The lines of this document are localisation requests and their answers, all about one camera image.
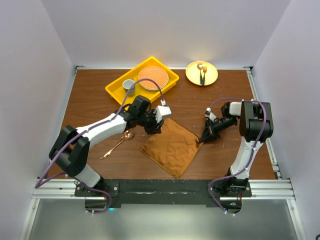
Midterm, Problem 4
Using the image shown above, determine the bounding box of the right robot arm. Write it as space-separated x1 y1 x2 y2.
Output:
199 100 274 197

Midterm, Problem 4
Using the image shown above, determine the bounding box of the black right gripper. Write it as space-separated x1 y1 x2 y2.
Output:
199 116 237 144

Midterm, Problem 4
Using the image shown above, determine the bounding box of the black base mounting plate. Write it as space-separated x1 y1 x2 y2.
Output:
74 178 252 213

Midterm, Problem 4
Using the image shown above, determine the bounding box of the yellow round plate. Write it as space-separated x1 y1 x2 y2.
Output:
185 61 218 87

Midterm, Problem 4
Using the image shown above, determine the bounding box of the rose gold spoon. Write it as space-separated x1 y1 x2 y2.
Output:
100 131 135 160

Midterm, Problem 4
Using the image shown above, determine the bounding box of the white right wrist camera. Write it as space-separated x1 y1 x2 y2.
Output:
204 107 217 121

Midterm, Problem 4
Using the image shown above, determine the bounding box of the brown cloth napkin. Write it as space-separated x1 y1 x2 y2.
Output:
140 118 203 179

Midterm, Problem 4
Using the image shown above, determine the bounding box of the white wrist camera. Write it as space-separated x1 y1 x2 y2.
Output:
204 107 217 121
155 105 172 123

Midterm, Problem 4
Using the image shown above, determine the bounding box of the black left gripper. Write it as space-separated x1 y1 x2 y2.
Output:
137 108 164 135

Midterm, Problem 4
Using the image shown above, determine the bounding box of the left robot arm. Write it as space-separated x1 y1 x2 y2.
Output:
49 95 172 196

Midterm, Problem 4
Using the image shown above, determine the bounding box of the yellow plastic tray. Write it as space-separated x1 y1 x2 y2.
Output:
105 56 180 105

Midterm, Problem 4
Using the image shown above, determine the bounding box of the grey ceramic cup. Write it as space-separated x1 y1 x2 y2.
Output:
122 79 135 97

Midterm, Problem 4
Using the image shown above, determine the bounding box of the wooden fork green handle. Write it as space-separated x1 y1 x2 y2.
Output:
202 65 208 86

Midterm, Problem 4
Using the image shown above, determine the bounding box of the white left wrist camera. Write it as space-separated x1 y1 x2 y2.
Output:
155 105 172 123

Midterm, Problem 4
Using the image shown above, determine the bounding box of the woven round coaster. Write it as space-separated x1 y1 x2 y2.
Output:
138 66 169 91

